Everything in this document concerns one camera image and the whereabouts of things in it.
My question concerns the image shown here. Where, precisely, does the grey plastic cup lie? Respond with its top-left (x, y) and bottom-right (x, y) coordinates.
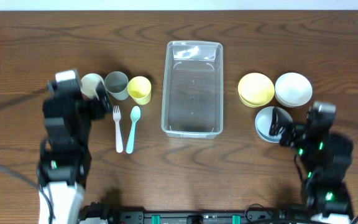
top-left (104, 71), bottom-right (129, 101)

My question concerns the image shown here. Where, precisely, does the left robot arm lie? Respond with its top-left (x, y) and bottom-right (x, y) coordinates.
top-left (37, 70), bottom-right (112, 223)

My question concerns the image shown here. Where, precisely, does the white plastic bowl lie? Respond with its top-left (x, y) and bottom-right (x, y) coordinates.
top-left (275, 72), bottom-right (313, 108)

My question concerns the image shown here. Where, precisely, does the grey plastic bowl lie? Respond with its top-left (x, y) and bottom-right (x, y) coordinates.
top-left (255, 106), bottom-right (283, 143)

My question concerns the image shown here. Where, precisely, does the pink plastic fork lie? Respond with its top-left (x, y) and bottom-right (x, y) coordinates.
top-left (112, 105), bottom-right (124, 153)

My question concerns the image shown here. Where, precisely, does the yellow plastic bowl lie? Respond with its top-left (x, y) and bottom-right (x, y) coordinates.
top-left (237, 73), bottom-right (275, 108)

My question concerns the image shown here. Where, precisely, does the teal plastic spoon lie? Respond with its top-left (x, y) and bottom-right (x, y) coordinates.
top-left (126, 106), bottom-right (141, 154)

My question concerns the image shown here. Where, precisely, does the cream plastic cup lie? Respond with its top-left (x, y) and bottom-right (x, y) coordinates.
top-left (81, 73), bottom-right (104, 99)

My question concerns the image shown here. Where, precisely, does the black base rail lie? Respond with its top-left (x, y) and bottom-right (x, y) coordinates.
top-left (76, 202), bottom-right (352, 224)

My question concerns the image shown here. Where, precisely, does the yellow plastic cup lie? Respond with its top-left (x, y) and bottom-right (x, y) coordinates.
top-left (127, 76), bottom-right (152, 105)

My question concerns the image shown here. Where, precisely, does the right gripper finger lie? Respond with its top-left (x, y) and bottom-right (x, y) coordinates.
top-left (269, 107), bottom-right (281, 136)
top-left (278, 115), bottom-right (290, 133)

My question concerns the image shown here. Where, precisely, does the clear plastic container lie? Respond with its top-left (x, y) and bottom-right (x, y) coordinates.
top-left (161, 40), bottom-right (224, 139)

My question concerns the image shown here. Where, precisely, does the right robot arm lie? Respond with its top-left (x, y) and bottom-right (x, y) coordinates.
top-left (269, 101), bottom-right (354, 223)

